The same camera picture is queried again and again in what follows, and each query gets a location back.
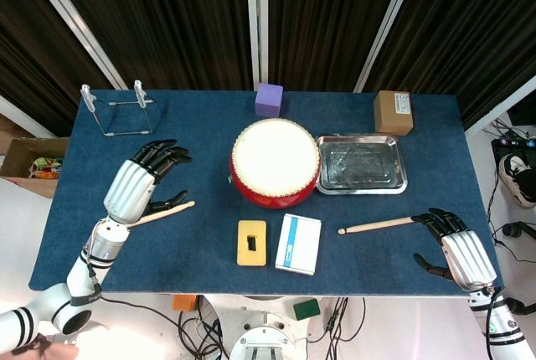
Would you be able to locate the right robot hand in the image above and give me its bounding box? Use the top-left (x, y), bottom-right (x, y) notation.
top-left (412, 208), bottom-right (499, 293)

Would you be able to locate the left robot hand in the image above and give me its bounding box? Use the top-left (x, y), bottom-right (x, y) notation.
top-left (102, 138), bottom-right (193, 225)

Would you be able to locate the wooden drumstick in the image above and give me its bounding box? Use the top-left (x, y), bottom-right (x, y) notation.
top-left (337, 215), bottom-right (420, 236)
top-left (132, 200), bottom-right (196, 225)

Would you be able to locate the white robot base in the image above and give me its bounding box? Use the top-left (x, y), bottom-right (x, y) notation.
top-left (209, 296), bottom-right (319, 360)

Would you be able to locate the red drum with white skin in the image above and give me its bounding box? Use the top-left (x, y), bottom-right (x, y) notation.
top-left (228, 117), bottom-right (322, 209)

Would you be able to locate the black handheld device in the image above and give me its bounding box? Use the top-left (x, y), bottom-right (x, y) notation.
top-left (501, 220), bottom-right (536, 240)

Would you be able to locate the blue fabric table mat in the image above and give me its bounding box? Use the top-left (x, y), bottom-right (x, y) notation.
top-left (28, 89), bottom-right (503, 299)

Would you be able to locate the colourful snack bag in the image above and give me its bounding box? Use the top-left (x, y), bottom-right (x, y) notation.
top-left (28, 157), bottom-right (64, 180)

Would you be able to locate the black and white sneaker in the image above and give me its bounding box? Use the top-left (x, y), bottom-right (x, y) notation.
top-left (497, 152), bottom-right (536, 209)

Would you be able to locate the black device with lights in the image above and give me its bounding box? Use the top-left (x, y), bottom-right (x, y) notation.
top-left (492, 136), bottom-right (536, 168)

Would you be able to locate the open cardboard box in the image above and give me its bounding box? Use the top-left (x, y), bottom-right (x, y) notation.
top-left (0, 136), bottom-right (70, 199)

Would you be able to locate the yellow sponge with rectangular hole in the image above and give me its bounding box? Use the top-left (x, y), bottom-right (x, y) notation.
top-left (236, 219), bottom-right (268, 267)

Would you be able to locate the orange block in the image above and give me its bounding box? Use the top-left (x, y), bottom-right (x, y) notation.
top-left (172, 294), bottom-right (198, 311)

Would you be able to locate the rectangular metal tray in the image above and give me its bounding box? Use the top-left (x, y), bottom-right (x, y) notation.
top-left (314, 133), bottom-right (409, 196)

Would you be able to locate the small brown cardboard box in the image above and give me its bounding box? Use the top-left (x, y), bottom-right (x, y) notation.
top-left (373, 90), bottom-right (415, 136)

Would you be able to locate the purple foam cube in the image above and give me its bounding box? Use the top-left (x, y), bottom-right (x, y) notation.
top-left (254, 82), bottom-right (285, 118)

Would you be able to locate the white box with blue stripe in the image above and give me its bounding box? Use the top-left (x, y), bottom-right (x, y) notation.
top-left (275, 213), bottom-right (322, 276)

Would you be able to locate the black pleated curtain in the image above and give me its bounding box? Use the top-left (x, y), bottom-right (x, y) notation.
top-left (267, 0), bottom-right (410, 93)
top-left (41, 0), bottom-right (255, 91)
top-left (363, 0), bottom-right (536, 127)
top-left (0, 0), bottom-right (115, 136)

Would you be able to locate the green block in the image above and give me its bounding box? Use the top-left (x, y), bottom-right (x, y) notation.
top-left (292, 298), bottom-right (322, 321)

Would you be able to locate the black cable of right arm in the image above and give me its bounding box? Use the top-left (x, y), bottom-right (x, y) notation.
top-left (484, 288), bottom-right (508, 360)

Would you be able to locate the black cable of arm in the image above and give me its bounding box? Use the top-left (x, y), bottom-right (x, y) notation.
top-left (484, 288), bottom-right (508, 360)
top-left (85, 261), bottom-right (189, 342)

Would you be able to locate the metal wire stand with clips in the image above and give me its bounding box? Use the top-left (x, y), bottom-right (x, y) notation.
top-left (80, 80), bottom-right (155, 138)

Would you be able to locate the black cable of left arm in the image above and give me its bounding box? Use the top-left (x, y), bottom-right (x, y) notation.
top-left (85, 261), bottom-right (189, 342)

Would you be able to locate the white frame post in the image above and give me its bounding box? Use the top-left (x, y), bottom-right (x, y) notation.
top-left (353, 0), bottom-right (424, 94)
top-left (245, 0), bottom-right (270, 92)
top-left (0, 95), bottom-right (56, 139)
top-left (464, 80), bottom-right (536, 137)
top-left (18, 0), bottom-right (127, 90)

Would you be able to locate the black floor cable bundle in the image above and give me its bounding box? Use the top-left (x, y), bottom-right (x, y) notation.
top-left (178, 308), bottom-right (230, 360)
top-left (322, 296), bottom-right (368, 360)

